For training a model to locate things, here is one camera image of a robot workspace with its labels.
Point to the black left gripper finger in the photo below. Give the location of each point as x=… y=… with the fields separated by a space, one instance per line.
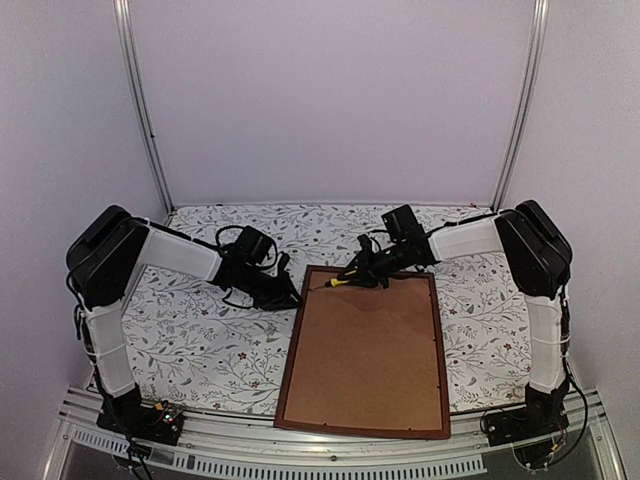
x=291 y=296
x=281 y=304

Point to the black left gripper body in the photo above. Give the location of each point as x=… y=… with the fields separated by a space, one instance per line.
x=261 y=288

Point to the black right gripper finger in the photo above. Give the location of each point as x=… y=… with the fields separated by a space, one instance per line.
x=364 y=280
x=358 y=268

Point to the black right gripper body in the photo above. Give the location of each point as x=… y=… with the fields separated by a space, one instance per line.
x=387 y=263

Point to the yellow handled screwdriver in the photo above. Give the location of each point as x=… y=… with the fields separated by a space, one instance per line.
x=332 y=283

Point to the red-brown wooden picture frame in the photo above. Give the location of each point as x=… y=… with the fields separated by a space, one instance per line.
x=366 y=362

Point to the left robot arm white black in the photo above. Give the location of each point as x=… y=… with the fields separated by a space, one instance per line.
x=191 y=343

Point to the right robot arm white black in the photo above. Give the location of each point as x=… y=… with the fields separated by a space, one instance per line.
x=539 y=259

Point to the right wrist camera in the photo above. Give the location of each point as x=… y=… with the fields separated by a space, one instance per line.
x=366 y=245

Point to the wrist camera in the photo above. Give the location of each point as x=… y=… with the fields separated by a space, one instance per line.
x=366 y=245
x=281 y=266

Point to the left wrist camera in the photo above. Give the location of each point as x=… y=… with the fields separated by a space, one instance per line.
x=281 y=266

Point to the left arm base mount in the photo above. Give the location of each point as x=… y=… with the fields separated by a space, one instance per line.
x=161 y=423

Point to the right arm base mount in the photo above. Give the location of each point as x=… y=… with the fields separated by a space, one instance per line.
x=503 y=426

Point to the right aluminium corner post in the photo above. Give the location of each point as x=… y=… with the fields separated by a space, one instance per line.
x=532 y=64

